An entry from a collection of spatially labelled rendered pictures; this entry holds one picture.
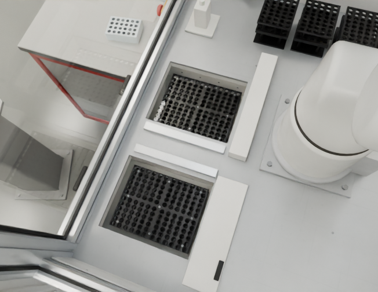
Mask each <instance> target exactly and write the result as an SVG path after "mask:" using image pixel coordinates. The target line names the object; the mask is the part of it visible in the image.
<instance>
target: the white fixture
mask: <svg viewBox="0 0 378 292"><path fill-rule="evenodd" d="M210 9H211V1H210V0H197V2H196V4H195V6H194V10H193V12H192V15H191V17H190V19H189V21H188V24H187V26H186V29H185V32H190V33H193V34H197V35H202V36H205V37H208V38H212V37H213V34H214V33H215V30H216V27H217V25H218V22H219V20H220V16H219V15H215V14H211V13H210Z"/></svg>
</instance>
